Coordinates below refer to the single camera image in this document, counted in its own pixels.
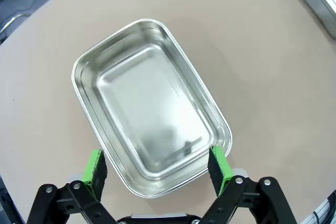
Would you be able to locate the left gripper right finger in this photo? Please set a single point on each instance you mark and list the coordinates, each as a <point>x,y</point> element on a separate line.
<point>218,171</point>

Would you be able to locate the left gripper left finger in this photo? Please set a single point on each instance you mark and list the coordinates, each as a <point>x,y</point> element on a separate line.
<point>95,174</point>

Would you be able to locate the steel rectangular container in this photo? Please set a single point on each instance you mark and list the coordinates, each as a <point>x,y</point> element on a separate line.
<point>147,98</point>
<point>315,1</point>

